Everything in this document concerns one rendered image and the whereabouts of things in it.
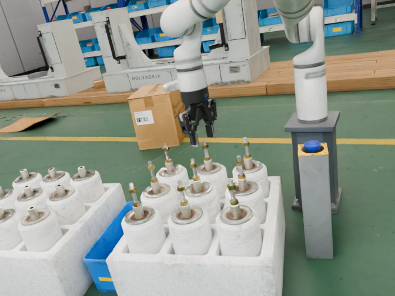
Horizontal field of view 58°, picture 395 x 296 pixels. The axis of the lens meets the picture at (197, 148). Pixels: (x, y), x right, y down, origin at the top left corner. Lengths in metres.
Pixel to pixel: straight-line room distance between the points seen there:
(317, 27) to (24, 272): 1.02
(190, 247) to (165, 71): 2.38
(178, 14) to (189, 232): 0.50
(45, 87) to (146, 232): 3.36
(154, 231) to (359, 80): 1.95
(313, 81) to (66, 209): 0.81
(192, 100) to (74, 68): 3.13
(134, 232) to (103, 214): 0.33
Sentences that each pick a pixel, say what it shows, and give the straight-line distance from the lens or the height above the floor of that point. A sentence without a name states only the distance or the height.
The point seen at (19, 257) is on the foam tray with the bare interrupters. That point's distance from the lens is 1.06.
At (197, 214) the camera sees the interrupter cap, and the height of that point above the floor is 0.25.
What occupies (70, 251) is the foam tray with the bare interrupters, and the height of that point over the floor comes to 0.15.
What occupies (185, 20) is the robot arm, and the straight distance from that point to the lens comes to 0.87.
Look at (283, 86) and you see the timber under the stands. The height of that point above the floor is 0.06.
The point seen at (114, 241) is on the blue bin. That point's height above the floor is 0.06.
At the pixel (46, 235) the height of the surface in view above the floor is 0.21.
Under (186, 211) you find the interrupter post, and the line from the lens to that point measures 0.82.
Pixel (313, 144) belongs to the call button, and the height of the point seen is 0.33.
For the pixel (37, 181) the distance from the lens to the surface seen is 1.34.
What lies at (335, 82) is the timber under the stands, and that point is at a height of 0.06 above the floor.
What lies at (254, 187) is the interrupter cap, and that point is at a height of 0.25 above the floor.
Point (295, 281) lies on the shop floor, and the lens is 1.00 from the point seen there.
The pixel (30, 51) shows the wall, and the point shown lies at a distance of 8.27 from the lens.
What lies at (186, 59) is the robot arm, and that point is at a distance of 0.91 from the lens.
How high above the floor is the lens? 0.69
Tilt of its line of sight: 21 degrees down
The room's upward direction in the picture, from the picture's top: 11 degrees counter-clockwise
